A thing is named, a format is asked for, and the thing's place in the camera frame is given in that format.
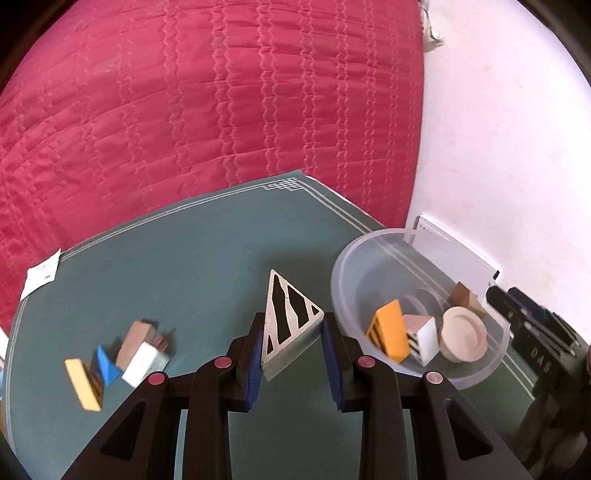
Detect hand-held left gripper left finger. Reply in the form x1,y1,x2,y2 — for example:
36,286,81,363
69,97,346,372
62,313,265,480

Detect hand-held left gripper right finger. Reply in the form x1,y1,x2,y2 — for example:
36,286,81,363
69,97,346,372
321,313,534,480

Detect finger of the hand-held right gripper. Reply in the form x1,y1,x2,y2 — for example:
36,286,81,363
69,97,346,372
486,285,515,324

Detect wooden triangular block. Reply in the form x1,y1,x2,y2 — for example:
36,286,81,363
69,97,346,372
447,281,488,319

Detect white round dish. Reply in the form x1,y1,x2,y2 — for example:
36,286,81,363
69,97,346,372
438,306,489,364

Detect orange striped block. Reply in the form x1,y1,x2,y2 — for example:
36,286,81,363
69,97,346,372
366,299,411,363
64,357,103,412

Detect white striped triangular block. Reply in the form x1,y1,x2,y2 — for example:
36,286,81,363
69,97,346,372
261,269,325,383

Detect pink-topped striped cube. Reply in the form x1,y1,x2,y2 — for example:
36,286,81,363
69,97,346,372
402,314,438,367

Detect clear plastic bowl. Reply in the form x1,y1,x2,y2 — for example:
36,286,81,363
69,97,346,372
331,227,512,392

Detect white charger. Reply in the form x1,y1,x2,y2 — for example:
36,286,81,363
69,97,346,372
121,335,174,388

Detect wooden rectangular block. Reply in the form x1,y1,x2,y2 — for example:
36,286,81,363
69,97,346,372
115,320,160,370

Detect blue block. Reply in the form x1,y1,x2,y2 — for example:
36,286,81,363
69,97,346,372
95,345,123,387

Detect green mat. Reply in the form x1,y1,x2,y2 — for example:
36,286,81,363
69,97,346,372
2,170,541,480

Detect white paper tag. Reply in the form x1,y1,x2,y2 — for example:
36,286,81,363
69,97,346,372
21,248,62,301

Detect white crumpled fabric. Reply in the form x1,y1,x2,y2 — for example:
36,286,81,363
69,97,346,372
418,0,446,51

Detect red quilted blanket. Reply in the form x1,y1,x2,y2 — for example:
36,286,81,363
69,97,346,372
0,0,426,342

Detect white board by wall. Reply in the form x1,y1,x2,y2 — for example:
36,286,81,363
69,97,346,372
413,213,500,301

